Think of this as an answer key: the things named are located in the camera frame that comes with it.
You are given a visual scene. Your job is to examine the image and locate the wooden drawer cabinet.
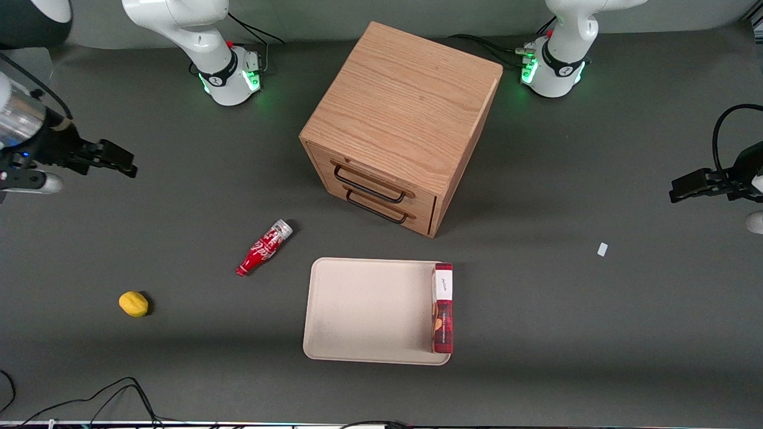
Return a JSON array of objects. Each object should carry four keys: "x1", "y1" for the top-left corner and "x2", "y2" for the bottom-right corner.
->
[{"x1": 299, "y1": 21, "x2": 504, "y2": 239}]

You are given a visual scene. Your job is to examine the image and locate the beige plastic tray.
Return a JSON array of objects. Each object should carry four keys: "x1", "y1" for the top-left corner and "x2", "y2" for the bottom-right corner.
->
[{"x1": 302, "y1": 257, "x2": 452, "y2": 366}]

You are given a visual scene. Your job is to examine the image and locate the black arm base cable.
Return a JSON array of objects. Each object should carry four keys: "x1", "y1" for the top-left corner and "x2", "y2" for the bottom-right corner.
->
[
  {"x1": 447, "y1": 17, "x2": 557, "y2": 67},
  {"x1": 188, "y1": 11, "x2": 286, "y2": 77}
]

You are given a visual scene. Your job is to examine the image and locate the black looped gripper cable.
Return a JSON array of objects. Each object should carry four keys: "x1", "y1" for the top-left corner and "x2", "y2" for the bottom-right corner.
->
[{"x1": 711, "y1": 104, "x2": 763, "y2": 175}]

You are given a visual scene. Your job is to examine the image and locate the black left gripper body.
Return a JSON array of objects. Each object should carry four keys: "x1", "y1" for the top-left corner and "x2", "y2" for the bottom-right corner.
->
[{"x1": 712, "y1": 141, "x2": 763, "y2": 203}]

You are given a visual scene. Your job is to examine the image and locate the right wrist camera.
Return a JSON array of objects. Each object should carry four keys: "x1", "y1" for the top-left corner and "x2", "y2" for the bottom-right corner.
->
[{"x1": 0, "y1": 169, "x2": 64, "y2": 195}]

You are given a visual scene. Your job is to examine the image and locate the yellow lemon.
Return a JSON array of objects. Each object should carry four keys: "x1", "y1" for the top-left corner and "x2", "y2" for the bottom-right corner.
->
[{"x1": 118, "y1": 291, "x2": 150, "y2": 318}]

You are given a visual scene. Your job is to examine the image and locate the black wire drawer handle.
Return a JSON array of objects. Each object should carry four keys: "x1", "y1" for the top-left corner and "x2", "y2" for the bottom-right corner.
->
[
  {"x1": 345, "y1": 188, "x2": 411, "y2": 225},
  {"x1": 333, "y1": 163, "x2": 408, "y2": 204}
]

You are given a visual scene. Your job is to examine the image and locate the black left arm base cable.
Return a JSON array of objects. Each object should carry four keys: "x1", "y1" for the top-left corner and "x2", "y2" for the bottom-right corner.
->
[{"x1": 447, "y1": 17, "x2": 557, "y2": 67}]

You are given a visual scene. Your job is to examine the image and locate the black right arm base cable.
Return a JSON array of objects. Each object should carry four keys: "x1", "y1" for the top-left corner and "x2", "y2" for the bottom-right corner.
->
[{"x1": 188, "y1": 11, "x2": 286, "y2": 77}]

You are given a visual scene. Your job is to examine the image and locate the black floor cable bundle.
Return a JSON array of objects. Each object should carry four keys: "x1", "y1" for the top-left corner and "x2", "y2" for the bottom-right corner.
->
[{"x1": 17, "y1": 377, "x2": 179, "y2": 428}]

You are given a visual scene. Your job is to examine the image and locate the black cable along right arm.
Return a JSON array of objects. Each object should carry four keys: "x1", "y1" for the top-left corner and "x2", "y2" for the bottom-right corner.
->
[{"x1": 0, "y1": 52, "x2": 73, "y2": 120}]

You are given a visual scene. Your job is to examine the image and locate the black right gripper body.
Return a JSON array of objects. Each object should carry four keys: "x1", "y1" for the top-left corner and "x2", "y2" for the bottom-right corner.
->
[{"x1": 25, "y1": 118, "x2": 91, "y2": 175}]

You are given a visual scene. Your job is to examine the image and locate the black cable at table edge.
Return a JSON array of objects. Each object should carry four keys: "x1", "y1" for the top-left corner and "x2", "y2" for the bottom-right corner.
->
[{"x1": 339, "y1": 420, "x2": 413, "y2": 429}]

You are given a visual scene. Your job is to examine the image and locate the red coke bottle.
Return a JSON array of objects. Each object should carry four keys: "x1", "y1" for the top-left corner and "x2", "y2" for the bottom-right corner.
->
[{"x1": 235, "y1": 219, "x2": 294, "y2": 278}]

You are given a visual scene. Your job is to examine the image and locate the red snack box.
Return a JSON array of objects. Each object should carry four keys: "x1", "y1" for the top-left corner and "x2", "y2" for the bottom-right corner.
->
[{"x1": 430, "y1": 262, "x2": 454, "y2": 355}]

